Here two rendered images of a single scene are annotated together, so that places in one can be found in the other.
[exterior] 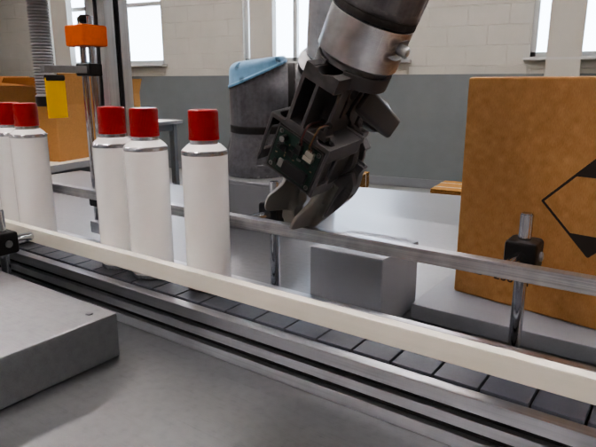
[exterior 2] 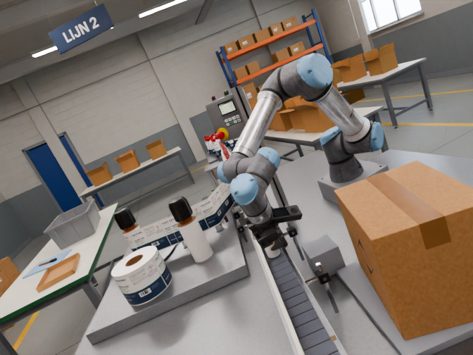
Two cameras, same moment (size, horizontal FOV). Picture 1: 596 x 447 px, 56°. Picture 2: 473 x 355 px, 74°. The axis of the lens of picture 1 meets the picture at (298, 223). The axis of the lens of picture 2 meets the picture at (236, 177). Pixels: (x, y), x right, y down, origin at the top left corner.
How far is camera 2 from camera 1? 0.84 m
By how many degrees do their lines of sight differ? 52
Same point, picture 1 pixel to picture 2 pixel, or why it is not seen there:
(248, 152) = (333, 172)
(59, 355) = (231, 275)
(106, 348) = (245, 273)
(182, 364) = (260, 282)
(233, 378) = (265, 290)
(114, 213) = not seen: hidden behind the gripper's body
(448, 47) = not seen: outside the picture
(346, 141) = (266, 235)
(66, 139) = (326, 121)
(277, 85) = (336, 144)
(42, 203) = not seen: hidden behind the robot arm
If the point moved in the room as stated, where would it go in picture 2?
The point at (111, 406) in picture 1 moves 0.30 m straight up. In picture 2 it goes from (236, 293) to (202, 223)
